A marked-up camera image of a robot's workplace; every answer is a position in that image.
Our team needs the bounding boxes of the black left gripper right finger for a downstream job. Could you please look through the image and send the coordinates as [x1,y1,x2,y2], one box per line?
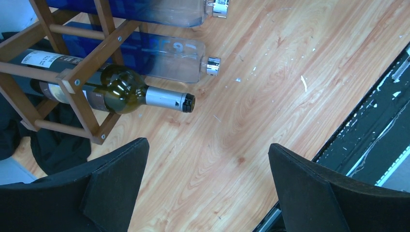
[268,143,410,232]

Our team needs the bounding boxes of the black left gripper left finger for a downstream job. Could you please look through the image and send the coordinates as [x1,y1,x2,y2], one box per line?
[0,138,149,232]

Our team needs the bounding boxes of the dark green wine bottle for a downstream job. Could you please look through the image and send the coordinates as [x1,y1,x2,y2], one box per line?
[9,49,196,115]

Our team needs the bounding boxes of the brown wooden wine rack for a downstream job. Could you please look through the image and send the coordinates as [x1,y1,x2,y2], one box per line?
[0,0,147,145]

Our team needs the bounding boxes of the blue clear bottle lower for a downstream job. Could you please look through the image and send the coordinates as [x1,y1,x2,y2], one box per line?
[62,21,221,84]

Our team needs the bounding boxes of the blue clear bottle lettered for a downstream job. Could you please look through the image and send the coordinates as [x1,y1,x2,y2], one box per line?
[46,0,230,28]

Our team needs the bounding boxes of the black cloth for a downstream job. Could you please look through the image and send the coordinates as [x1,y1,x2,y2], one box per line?
[0,39,91,174]

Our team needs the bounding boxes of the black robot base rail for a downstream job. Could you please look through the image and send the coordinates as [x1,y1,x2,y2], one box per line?
[253,44,410,232]

